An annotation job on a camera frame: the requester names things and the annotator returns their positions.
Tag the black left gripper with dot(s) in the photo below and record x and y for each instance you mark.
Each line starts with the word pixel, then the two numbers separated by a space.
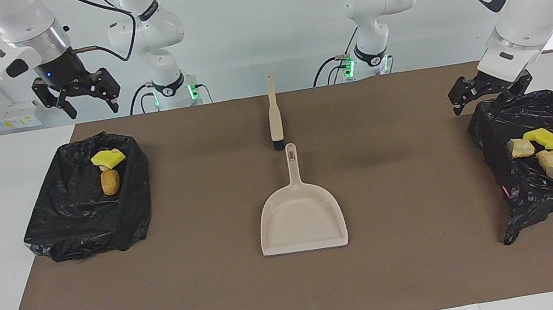
pixel 493 84

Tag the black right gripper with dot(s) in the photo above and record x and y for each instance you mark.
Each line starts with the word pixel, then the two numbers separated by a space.
pixel 70 79

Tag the wavy yellow sponge piece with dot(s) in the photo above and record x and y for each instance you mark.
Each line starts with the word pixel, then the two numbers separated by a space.
pixel 108 158

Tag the pale beige bread chunk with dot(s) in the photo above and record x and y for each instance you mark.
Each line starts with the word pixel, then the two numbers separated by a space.
pixel 521 148

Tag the yellow green scouring sponge piece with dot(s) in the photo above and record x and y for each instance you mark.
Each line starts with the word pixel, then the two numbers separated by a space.
pixel 544 137

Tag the brown oval bread roll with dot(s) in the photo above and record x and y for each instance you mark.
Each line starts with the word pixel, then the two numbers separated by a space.
pixel 110 182

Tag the beige brush with black bristles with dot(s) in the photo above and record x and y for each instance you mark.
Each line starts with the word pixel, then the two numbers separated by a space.
pixel 274 116

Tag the beige plastic dustpan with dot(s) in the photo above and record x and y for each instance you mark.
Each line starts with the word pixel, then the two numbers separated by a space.
pixel 302 217

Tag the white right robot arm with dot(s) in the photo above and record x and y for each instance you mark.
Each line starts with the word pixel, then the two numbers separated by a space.
pixel 23 28

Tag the black bag lined bin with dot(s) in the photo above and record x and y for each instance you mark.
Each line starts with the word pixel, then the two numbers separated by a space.
pixel 548 189
pixel 77 225

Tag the brown paper table mat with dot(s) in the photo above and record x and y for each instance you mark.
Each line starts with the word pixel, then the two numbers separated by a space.
pixel 385 282

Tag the white wall socket box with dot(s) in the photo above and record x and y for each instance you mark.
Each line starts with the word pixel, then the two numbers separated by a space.
pixel 16 116

